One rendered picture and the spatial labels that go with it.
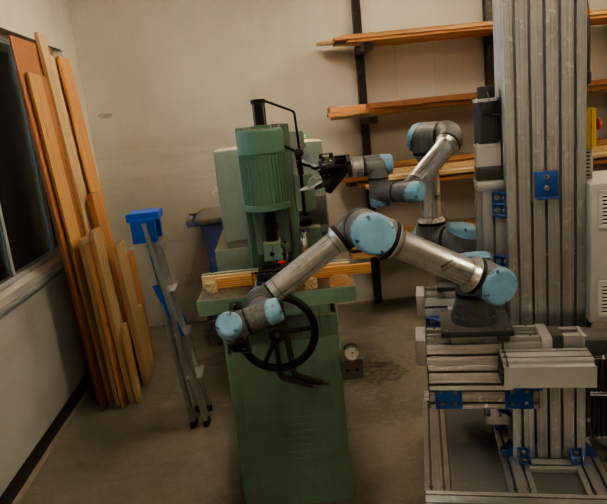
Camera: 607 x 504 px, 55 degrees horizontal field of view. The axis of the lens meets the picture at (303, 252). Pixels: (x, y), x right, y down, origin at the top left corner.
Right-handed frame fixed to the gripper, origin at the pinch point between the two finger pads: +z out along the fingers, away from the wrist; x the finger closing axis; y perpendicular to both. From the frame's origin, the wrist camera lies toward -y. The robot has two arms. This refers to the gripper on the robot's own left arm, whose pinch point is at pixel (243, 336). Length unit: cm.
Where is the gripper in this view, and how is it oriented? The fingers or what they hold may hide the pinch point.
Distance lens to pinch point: 201.6
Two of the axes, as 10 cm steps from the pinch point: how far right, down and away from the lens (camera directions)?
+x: 9.9, -1.0, 0.0
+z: 0.3, 3.0, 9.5
